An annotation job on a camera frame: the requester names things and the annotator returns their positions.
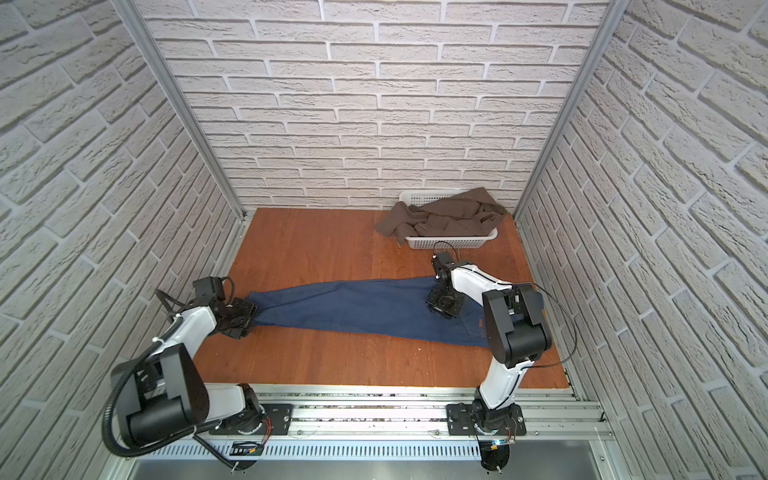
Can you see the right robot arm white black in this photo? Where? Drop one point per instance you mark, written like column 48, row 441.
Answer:
column 515, row 328

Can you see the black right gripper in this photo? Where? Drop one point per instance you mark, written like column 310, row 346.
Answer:
column 432, row 304

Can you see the brown trousers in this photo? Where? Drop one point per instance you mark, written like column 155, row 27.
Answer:
column 472, row 213

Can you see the white plastic laundry basket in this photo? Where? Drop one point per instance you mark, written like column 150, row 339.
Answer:
column 422, row 197

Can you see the left corner aluminium post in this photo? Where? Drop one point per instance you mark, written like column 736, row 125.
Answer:
column 139, row 30

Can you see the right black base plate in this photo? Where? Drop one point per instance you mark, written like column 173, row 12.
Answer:
column 473, row 419

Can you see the aluminium mounting rail frame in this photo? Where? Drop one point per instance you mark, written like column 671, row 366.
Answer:
column 400, row 424

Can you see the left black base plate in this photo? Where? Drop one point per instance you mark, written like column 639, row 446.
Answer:
column 277, row 416

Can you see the right corner aluminium post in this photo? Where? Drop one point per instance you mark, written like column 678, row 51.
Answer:
column 592, row 58

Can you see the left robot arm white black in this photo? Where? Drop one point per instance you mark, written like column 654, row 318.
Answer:
column 159, row 397

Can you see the blue denim jeans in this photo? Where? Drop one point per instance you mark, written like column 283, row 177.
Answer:
column 390, row 307

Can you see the corner aluminium post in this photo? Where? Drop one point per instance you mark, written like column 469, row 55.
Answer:
column 592, row 58
column 139, row 30

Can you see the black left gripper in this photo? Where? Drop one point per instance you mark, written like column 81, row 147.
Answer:
column 242, row 330

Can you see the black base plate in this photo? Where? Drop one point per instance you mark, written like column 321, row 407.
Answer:
column 277, row 416
column 473, row 419

